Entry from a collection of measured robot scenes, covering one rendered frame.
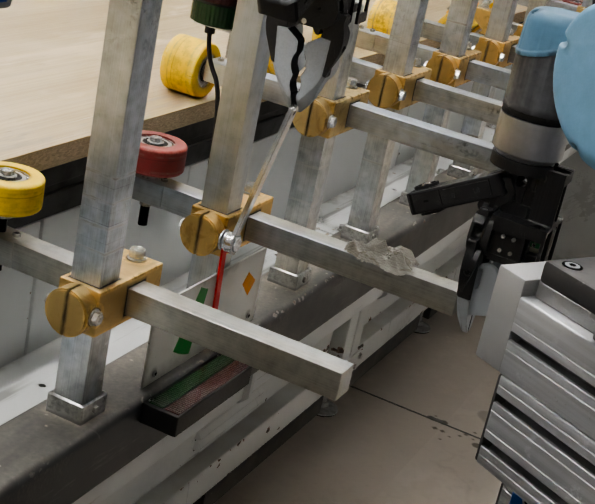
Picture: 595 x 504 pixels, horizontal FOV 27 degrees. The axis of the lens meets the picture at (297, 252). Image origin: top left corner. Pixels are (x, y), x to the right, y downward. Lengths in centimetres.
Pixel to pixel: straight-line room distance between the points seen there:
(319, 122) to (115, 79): 49
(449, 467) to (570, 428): 176
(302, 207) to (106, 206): 51
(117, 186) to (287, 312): 51
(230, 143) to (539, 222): 35
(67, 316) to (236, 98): 33
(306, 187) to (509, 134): 43
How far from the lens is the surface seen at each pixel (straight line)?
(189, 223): 142
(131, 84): 116
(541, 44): 127
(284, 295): 167
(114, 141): 117
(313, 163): 164
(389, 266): 138
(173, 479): 223
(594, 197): 408
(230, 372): 143
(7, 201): 130
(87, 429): 128
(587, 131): 84
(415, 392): 309
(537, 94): 128
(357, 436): 283
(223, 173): 141
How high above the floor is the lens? 135
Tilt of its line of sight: 21 degrees down
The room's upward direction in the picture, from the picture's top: 12 degrees clockwise
